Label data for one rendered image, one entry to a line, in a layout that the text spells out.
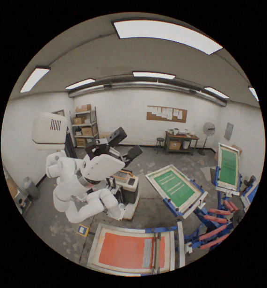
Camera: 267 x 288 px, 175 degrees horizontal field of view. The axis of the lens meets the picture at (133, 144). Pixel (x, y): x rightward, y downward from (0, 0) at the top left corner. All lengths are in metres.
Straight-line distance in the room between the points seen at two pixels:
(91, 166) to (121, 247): 0.96
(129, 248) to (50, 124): 1.11
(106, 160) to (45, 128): 0.27
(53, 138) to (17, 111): 3.22
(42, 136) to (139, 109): 3.49
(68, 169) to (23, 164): 3.33
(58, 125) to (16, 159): 3.21
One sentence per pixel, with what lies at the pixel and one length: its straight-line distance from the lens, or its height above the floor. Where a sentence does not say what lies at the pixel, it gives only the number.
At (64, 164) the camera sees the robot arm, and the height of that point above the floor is 1.84.
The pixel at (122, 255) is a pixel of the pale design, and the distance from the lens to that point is 1.07.
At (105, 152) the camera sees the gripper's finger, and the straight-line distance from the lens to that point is 0.19.
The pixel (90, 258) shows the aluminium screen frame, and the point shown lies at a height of 0.99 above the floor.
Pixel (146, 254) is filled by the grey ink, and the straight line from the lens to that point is 1.07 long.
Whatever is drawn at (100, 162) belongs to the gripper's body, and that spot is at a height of 1.89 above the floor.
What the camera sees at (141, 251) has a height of 0.96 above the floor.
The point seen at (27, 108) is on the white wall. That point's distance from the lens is 3.66.
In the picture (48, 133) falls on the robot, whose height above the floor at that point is 1.95.
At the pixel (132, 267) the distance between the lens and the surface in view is 1.11.
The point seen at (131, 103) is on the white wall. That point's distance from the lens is 3.65.
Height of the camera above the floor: 2.01
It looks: 27 degrees down
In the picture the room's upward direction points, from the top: straight up
